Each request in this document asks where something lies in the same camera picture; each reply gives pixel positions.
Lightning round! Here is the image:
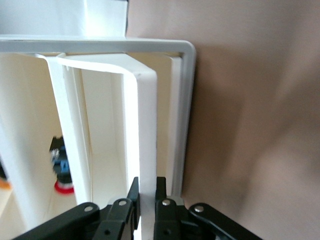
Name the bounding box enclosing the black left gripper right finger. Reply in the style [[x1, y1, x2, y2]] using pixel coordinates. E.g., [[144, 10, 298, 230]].
[[153, 176, 264, 240]]

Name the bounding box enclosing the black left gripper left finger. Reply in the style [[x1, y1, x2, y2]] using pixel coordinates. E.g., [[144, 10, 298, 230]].
[[12, 176, 141, 240]]

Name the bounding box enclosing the white plastic drawer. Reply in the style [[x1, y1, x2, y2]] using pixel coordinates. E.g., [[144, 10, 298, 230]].
[[0, 117, 33, 240], [56, 52, 159, 240], [0, 53, 89, 240], [169, 54, 183, 196]]

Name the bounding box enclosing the orange black push button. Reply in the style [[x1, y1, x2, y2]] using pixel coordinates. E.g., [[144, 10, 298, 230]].
[[0, 177, 13, 193]]

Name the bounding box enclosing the white drawer cabinet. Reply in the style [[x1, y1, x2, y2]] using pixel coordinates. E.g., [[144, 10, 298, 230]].
[[0, 0, 197, 240]]

